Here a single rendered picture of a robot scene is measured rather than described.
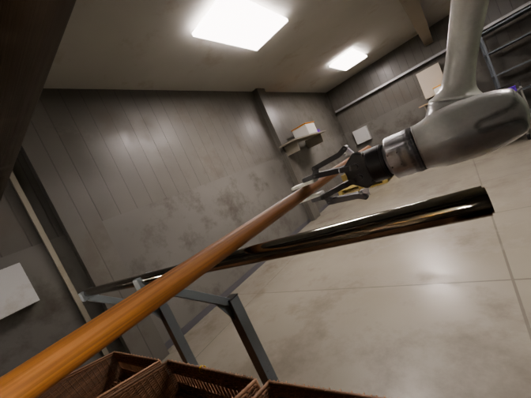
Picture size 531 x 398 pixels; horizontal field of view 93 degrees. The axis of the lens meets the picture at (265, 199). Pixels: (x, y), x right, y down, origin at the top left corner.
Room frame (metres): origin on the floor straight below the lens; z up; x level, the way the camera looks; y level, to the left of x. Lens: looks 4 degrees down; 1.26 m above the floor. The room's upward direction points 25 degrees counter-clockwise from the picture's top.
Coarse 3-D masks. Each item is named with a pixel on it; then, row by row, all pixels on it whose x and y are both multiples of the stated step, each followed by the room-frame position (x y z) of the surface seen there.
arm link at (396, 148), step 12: (408, 132) 0.47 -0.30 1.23; (384, 144) 0.50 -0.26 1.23; (396, 144) 0.48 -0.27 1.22; (408, 144) 0.46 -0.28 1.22; (384, 156) 0.50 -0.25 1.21; (396, 156) 0.48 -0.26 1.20; (408, 156) 0.47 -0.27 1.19; (396, 168) 0.48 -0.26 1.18; (408, 168) 0.48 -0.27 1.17; (420, 168) 0.47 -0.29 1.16
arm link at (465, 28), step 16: (464, 0) 0.45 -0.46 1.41; (480, 0) 0.44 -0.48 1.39; (464, 16) 0.47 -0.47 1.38; (480, 16) 0.46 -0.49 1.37; (448, 32) 0.51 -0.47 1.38; (464, 32) 0.48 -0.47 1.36; (480, 32) 0.48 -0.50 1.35; (448, 48) 0.52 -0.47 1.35; (464, 48) 0.50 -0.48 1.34; (448, 64) 0.53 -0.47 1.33; (464, 64) 0.51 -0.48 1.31; (448, 80) 0.54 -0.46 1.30; (464, 80) 0.52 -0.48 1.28; (448, 96) 0.53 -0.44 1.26; (464, 96) 0.51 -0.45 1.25; (432, 112) 0.55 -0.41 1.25
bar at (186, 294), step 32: (480, 192) 0.23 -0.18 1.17; (352, 224) 0.30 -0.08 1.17; (384, 224) 0.27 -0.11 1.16; (416, 224) 0.26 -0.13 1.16; (448, 224) 0.25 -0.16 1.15; (256, 256) 0.39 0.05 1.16; (288, 256) 0.37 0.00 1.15; (96, 288) 0.85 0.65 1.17; (192, 352) 1.13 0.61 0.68; (256, 352) 0.81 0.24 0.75
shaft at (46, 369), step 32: (256, 224) 0.44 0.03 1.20; (192, 256) 0.35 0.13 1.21; (224, 256) 0.37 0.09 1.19; (160, 288) 0.29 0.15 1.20; (96, 320) 0.24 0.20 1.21; (128, 320) 0.25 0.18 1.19; (64, 352) 0.21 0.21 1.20; (96, 352) 0.23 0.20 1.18; (0, 384) 0.18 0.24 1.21; (32, 384) 0.19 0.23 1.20
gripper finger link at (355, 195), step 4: (356, 192) 0.58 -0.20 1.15; (340, 196) 0.60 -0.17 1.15; (344, 196) 0.59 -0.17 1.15; (348, 196) 0.58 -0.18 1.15; (352, 196) 0.57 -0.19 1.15; (356, 196) 0.57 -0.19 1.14; (360, 196) 0.56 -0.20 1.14; (364, 196) 0.56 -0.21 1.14; (368, 196) 0.56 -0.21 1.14; (328, 200) 0.61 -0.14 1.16; (332, 200) 0.60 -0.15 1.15; (336, 200) 0.60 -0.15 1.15; (340, 200) 0.59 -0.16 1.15; (344, 200) 0.59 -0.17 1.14; (348, 200) 0.58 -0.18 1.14; (328, 204) 0.61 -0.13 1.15; (332, 204) 0.61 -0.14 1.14
